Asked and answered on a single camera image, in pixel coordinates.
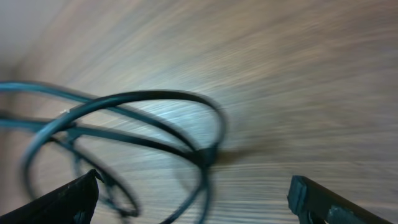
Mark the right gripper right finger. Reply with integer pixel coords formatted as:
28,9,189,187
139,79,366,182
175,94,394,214
287,175,392,224

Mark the thick black USB cable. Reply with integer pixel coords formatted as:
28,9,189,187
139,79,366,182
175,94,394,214
0,81,227,224

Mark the thin black USB cable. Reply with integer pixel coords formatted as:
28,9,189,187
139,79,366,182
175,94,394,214
0,111,141,218

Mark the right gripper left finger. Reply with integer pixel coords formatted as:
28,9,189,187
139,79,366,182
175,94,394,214
1,169,103,224

